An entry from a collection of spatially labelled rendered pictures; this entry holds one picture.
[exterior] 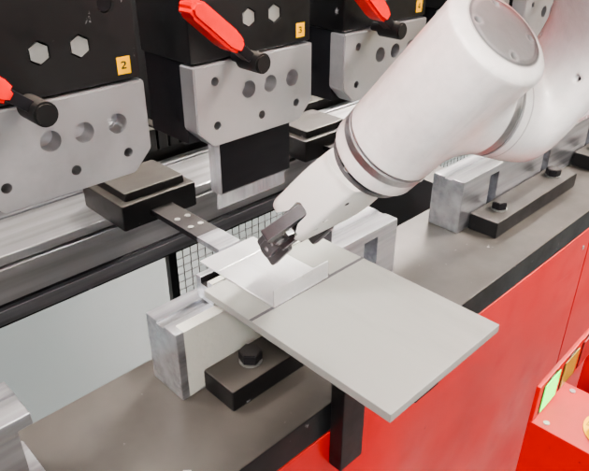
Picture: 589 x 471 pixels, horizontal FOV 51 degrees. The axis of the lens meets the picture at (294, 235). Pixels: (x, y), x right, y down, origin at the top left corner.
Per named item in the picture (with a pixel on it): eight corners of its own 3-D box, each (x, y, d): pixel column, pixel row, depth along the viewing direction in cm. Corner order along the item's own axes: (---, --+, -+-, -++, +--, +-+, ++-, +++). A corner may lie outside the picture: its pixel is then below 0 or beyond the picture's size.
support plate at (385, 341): (390, 423, 54) (391, 415, 53) (204, 296, 70) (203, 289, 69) (498, 332, 64) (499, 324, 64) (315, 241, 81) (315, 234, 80)
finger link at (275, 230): (335, 181, 57) (323, 202, 62) (264, 221, 55) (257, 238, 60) (341, 192, 57) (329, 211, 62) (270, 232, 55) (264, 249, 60)
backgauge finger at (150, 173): (191, 277, 75) (187, 240, 72) (85, 206, 91) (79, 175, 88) (265, 241, 82) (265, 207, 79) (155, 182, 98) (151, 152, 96)
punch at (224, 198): (223, 212, 68) (218, 130, 64) (212, 206, 70) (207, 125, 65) (289, 185, 74) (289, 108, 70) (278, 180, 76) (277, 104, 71)
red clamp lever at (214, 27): (202, -6, 48) (274, 60, 56) (171, -11, 51) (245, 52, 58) (191, 15, 48) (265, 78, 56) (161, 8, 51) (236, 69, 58)
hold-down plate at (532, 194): (495, 239, 104) (497, 223, 103) (466, 228, 108) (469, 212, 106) (574, 186, 123) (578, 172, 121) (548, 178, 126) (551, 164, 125)
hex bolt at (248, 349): (249, 371, 72) (249, 361, 71) (234, 360, 73) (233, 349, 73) (266, 360, 73) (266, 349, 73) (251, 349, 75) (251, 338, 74)
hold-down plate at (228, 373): (234, 413, 70) (232, 392, 69) (204, 389, 74) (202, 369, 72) (397, 304, 88) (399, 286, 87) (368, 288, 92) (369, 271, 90)
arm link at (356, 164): (398, 88, 56) (380, 107, 58) (332, 109, 50) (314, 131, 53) (452, 164, 54) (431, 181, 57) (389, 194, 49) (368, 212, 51)
